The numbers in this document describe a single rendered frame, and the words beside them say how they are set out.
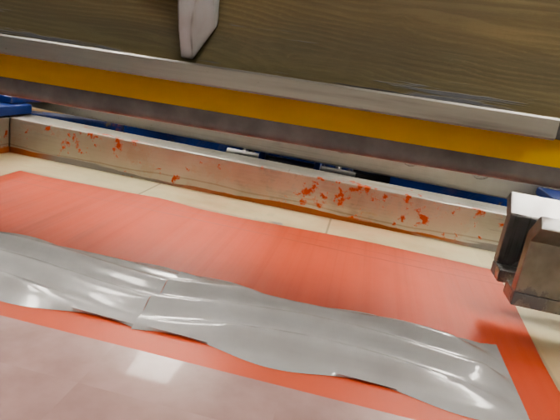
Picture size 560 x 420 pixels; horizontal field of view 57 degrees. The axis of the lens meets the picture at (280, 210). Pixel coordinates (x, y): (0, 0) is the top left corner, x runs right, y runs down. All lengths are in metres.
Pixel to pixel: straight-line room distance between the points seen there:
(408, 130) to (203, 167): 0.26
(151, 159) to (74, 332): 0.28
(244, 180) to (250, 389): 0.29
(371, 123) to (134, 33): 0.13
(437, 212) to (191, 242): 0.22
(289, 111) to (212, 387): 0.15
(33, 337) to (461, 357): 0.19
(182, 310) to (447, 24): 0.19
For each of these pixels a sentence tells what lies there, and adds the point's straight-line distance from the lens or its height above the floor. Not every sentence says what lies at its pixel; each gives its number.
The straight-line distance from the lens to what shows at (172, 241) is 0.36.
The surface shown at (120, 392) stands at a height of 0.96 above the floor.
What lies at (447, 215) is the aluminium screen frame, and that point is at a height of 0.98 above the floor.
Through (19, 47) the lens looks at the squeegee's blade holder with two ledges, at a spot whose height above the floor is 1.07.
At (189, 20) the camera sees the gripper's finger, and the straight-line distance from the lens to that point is 0.27.
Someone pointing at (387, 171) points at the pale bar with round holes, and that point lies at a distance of 0.54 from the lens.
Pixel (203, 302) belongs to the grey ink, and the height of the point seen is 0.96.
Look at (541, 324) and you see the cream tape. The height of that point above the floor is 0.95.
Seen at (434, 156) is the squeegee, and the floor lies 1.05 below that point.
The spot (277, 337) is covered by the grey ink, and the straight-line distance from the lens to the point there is 0.25.
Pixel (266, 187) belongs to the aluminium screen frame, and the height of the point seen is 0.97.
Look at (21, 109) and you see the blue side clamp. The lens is 0.59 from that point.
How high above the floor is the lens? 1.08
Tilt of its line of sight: 16 degrees down
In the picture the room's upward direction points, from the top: 10 degrees clockwise
